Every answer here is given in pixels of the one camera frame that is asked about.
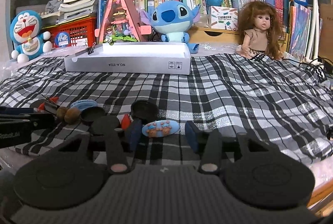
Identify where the black binder clip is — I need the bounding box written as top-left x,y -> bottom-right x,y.
42,94 -> 60,115
87,42 -> 96,55

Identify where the black round lid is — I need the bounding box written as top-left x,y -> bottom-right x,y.
130,100 -> 159,124
80,106 -> 106,126

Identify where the blue oval bear hair clip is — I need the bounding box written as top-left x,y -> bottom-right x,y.
142,120 -> 180,138

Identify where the red orange small object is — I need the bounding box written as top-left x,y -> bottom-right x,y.
38,97 -> 59,112

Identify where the light blue scalloped lid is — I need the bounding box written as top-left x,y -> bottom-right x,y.
71,99 -> 98,111

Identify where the black binder clip on box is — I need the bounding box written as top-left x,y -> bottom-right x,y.
87,42 -> 96,55

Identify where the Doraemon plush toy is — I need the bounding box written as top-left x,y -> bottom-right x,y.
10,10 -> 52,64

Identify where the white shallow cardboard box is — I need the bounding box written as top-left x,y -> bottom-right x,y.
64,42 -> 191,75

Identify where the red plastic crate left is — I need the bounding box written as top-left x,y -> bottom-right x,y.
41,16 -> 97,49

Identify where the black white plaid cloth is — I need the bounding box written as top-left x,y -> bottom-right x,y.
1,54 -> 332,164

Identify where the pink triangular diorama house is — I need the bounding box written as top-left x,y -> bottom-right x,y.
95,0 -> 152,45

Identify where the Stitch plush toy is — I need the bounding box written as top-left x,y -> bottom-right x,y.
139,0 -> 201,54

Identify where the wooden drawer box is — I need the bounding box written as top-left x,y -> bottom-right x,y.
187,26 -> 240,44

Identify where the brown haired baby doll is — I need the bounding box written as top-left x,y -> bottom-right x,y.
235,1 -> 283,60

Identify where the white patterned paper box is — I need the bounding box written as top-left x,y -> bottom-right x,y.
208,6 -> 238,31

